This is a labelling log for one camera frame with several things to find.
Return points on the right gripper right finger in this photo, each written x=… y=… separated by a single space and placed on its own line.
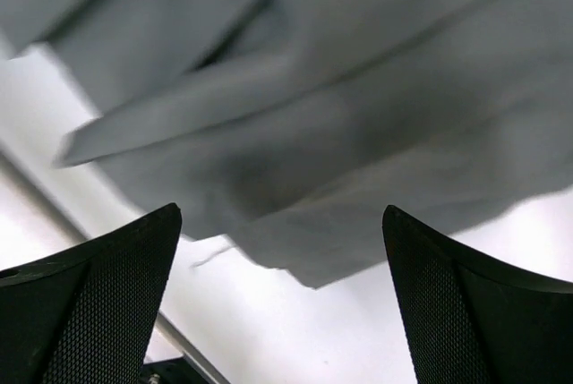
x=471 y=318

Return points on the grey pleated skirt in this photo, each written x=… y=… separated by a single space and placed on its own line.
x=290 y=125

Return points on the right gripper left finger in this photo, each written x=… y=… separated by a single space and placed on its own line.
x=89 y=303

